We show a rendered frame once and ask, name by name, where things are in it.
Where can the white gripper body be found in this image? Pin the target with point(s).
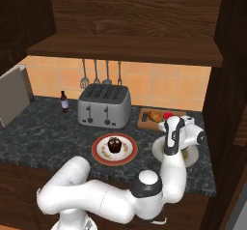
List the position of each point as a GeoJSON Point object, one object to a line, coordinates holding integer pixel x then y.
{"type": "Point", "coordinates": [162, 126]}

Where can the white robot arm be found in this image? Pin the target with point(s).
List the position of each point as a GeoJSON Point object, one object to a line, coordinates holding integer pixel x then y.
{"type": "Point", "coordinates": [96, 198]}

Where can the golden croissant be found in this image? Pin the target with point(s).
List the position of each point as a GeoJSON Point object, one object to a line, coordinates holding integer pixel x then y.
{"type": "Point", "coordinates": [155, 116]}

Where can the wooden cutting board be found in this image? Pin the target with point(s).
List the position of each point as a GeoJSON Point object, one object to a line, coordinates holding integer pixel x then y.
{"type": "Point", "coordinates": [143, 125]}

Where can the dark wooden tall cabinet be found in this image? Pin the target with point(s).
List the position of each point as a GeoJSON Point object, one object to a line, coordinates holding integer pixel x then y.
{"type": "Point", "coordinates": [225, 118]}

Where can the plain white plate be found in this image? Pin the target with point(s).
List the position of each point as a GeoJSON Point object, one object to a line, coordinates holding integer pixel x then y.
{"type": "Point", "coordinates": [191, 156]}

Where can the chocolate cupcake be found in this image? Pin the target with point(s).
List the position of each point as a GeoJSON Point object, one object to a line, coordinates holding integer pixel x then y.
{"type": "Point", "coordinates": [114, 146]}

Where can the silver four-slot toaster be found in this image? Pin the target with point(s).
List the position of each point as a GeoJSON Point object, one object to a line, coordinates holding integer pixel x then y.
{"type": "Point", "coordinates": [104, 111]}

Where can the hanging metal fork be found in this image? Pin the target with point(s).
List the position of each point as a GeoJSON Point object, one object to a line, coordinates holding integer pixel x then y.
{"type": "Point", "coordinates": [119, 79]}

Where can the red-rimmed plate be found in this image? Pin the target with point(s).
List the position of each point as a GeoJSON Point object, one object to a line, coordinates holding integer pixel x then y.
{"type": "Point", "coordinates": [99, 158]}

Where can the hanging metal ladle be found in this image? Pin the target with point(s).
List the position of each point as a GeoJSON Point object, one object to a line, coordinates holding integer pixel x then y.
{"type": "Point", "coordinates": [107, 80]}

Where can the hanging slotted spatula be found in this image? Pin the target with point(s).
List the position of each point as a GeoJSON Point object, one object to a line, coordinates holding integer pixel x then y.
{"type": "Point", "coordinates": [84, 83]}

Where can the dark glass bottle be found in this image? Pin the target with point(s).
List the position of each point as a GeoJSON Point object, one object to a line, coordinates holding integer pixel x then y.
{"type": "Point", "coordinates": [64, 103]}

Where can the grey open door panel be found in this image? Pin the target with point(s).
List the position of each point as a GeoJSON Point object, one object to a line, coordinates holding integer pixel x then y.
{"type": "Point", "coordinates": [13, 95]}

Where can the dark wooden base cabinets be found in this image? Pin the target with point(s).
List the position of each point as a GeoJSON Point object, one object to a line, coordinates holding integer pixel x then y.
{"type": "Point", "coordinates": [19, 192]}

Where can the dark wooden wall cabinet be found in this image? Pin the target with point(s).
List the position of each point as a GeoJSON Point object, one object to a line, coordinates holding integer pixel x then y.
{"type": "Point", "coordinates": [128, 21]}

